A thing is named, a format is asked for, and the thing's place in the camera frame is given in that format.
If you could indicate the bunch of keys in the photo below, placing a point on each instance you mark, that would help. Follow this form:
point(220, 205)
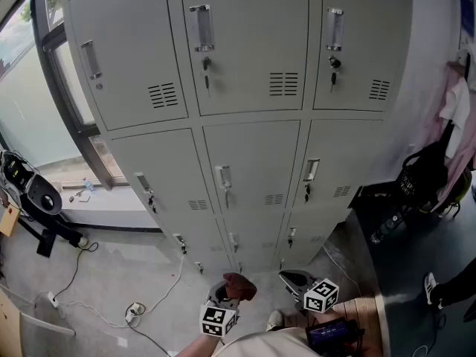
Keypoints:
point(79, 193)

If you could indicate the small white card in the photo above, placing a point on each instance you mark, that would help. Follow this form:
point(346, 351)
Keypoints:
point(85, 198)

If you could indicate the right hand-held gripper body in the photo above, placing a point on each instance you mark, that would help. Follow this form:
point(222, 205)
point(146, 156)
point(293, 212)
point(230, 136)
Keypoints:
point(321, 296)

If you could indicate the yellow-green bag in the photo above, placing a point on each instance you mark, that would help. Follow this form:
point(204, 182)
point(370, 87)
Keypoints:
point(461, 192)

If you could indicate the grey metal locker cabinet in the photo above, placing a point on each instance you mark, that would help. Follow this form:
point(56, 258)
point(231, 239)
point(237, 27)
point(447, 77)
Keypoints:
point(253, 154)

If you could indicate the white wall socket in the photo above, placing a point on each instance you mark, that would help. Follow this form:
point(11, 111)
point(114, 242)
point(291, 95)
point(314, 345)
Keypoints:
point(410, 148)

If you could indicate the white plank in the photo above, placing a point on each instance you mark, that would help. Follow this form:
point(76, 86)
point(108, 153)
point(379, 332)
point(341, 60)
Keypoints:
point(44, 324)

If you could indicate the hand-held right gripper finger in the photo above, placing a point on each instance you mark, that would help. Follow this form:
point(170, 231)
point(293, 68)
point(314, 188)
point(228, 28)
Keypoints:
point(297, 288)
point(297, 275)

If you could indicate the white window sill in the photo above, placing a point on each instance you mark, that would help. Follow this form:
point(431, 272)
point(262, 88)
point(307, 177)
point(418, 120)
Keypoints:
point(111, 206)

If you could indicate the pink hanging garment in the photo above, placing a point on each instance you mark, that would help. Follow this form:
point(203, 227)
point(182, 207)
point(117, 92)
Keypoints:
point(437, 125)

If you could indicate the black tote bag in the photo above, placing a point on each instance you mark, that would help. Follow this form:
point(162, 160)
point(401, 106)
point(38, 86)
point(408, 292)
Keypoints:
point(420, 177)

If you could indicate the window frame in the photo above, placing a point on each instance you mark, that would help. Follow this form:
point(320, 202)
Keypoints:
point(48, 69)

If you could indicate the tan cardboard box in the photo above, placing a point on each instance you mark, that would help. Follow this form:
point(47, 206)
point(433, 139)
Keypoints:
point(7, 221)

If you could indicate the person's light t-shirt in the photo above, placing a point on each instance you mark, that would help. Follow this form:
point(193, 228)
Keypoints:
point(260, 344)

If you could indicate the wooden furniture piece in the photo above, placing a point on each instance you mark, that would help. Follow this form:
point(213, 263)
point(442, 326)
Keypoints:
point(7, 322)

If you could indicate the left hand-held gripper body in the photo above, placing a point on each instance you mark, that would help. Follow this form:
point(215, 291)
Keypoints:
point(217, 322)

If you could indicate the wooden slatted platform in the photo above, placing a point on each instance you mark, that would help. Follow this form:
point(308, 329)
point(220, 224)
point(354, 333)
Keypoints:
point(357, 307)

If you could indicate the grey metal locker door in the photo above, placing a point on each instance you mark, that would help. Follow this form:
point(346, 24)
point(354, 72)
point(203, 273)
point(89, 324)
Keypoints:
point(253, 50)

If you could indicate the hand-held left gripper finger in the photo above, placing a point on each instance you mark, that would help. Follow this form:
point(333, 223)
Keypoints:
point(212, 292)

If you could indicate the clear water bottle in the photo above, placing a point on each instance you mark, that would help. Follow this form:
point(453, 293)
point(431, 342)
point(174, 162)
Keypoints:
point(89, 185)

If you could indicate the white plug adapter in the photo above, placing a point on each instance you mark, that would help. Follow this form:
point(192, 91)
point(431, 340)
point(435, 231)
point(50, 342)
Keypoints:
point(134, 311)

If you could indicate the person's pale shoe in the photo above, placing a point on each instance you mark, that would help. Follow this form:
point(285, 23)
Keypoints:
point(276, 320)

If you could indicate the blue wall poster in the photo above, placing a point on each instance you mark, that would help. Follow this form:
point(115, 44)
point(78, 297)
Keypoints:
point(466, 6)

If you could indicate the white power strip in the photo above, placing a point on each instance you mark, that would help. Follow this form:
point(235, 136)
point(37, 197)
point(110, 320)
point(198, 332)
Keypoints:
point(54, 299)

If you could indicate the dark bottle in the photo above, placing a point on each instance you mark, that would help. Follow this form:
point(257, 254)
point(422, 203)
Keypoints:
point(385, 229)

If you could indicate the brown wiping cloth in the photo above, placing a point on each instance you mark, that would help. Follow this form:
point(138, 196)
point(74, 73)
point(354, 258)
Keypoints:
point(240, 285)

